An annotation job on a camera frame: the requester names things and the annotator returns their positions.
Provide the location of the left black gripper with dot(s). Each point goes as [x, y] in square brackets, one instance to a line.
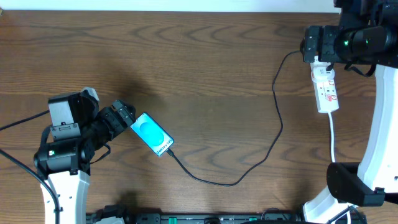
[115, 126]

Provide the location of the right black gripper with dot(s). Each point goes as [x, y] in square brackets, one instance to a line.
[328, 35]

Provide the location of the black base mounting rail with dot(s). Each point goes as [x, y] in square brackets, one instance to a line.
[156, 218]

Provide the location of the white power strip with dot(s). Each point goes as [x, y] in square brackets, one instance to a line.
[325, 94]

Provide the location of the white USB charger plug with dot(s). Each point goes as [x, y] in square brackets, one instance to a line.
[319, 72]

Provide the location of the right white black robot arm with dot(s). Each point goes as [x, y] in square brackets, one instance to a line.
[365, 35]

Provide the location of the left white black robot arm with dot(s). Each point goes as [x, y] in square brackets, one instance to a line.
[63, 161]

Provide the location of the teal screen Galaxy smartphone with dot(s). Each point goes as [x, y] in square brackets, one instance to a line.
[152, 134]

